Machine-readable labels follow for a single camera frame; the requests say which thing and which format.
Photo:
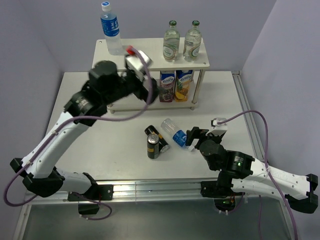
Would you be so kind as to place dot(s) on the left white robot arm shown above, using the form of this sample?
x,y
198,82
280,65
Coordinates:
x,y
38,168

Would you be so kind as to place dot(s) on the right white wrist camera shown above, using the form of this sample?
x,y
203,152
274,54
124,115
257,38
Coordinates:
x,y
218,128

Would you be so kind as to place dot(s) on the white two-tier shelf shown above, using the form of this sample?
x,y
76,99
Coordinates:
x,y
153,49

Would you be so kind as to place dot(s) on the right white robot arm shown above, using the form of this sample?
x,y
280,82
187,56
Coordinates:
x,y
241,173

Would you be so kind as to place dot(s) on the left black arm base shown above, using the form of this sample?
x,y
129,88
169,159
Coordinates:
x,y
103,192

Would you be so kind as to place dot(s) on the clear glass bottle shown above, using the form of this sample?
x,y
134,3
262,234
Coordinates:
x,y
171,42
192,42

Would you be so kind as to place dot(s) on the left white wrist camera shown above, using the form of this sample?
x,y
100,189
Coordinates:
x,y
134,63

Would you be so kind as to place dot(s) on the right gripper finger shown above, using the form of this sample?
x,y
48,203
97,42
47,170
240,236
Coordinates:
x,y
195,133
191,149

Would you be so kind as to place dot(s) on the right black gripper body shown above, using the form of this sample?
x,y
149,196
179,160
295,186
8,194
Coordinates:
x,y
215,138

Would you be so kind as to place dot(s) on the blue-label water bottle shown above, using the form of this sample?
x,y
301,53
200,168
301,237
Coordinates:
x,y
111,30
175,132

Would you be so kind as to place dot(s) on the yellow pineapple juice carton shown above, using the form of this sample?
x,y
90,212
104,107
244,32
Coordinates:
x,y
182,85

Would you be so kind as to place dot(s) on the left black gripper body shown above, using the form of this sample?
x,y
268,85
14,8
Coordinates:
x,y
127,84

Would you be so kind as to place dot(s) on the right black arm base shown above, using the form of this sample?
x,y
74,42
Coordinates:
x,y
225,200

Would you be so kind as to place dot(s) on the aluminium right rail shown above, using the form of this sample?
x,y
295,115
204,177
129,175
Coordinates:
x,y
249,118

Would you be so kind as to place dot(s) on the aluminium front rail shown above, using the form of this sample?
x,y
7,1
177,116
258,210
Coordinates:
x,y
138,191

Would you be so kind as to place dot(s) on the purple grape juice carton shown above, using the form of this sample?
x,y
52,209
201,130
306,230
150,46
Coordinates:
x,y
166,86

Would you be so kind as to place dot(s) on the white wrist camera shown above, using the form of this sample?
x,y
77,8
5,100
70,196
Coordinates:
x,y
134,63
218,128

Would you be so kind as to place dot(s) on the aluminium rail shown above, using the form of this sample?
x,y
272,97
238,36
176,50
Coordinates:
x,y
249,118
138,191

